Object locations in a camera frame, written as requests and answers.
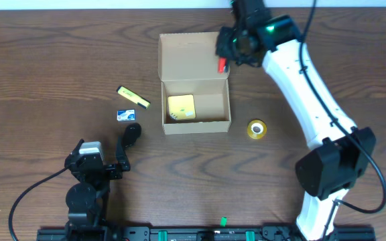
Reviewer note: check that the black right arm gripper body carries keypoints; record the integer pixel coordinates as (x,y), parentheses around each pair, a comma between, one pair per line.
(224,47)

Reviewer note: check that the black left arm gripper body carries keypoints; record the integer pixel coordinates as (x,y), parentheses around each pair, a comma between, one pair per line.
(109,171)

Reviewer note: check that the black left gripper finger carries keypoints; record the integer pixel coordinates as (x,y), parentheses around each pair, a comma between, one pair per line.
(76,150)
(121,156)

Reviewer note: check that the red black stapler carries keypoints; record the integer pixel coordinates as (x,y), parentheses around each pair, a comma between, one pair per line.
(223,65)

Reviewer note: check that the white blue staples box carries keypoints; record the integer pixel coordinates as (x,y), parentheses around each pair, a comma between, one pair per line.
(126,115)

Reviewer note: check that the brown cardboard box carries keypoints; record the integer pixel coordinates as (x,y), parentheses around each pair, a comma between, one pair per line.
(188,65)

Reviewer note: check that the yellow sticky notes pad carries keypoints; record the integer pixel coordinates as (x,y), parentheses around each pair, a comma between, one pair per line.
(182,107)

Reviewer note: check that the yellow tape roll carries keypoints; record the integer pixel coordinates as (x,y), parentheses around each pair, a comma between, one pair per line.
(256,129)

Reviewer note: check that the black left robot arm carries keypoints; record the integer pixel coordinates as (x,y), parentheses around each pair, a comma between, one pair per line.
(87,200)

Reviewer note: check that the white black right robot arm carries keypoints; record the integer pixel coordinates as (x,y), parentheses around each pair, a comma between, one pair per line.
(339,152)

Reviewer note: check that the black round tape dispenser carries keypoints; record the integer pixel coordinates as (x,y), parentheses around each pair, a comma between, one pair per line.
(131,134)

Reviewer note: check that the yellow highlighter marker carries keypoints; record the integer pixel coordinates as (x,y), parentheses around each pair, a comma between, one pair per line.
(133,97)

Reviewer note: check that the green small clip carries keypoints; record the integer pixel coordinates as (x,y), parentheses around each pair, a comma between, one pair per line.
(223,221)

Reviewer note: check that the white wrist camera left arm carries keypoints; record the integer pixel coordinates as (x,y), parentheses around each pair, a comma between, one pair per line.
(91,148)

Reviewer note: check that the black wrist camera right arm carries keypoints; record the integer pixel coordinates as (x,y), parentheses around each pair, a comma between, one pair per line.
(250,14)

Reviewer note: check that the black mounting rail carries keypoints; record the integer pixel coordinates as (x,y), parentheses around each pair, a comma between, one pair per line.
(206,233)

